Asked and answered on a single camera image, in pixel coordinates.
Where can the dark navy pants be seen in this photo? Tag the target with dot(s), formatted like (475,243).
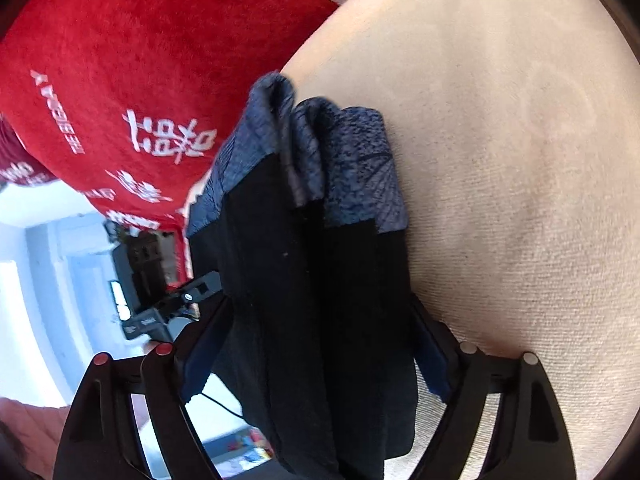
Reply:
(280,310)

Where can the red printed blanket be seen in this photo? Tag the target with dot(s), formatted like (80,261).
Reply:
(125,50)

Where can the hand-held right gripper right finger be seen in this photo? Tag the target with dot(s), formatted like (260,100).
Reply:
(432,360)

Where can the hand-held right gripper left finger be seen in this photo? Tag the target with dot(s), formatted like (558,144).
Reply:
(197,365)

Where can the red printed pillow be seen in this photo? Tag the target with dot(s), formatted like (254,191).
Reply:
(15,160)

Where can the colourful box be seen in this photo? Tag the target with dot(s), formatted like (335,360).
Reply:
(250,447)

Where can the beige bed sheet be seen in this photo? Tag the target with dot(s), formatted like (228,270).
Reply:
(500,160)

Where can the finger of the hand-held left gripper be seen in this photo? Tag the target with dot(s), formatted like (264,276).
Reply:
(192,292)

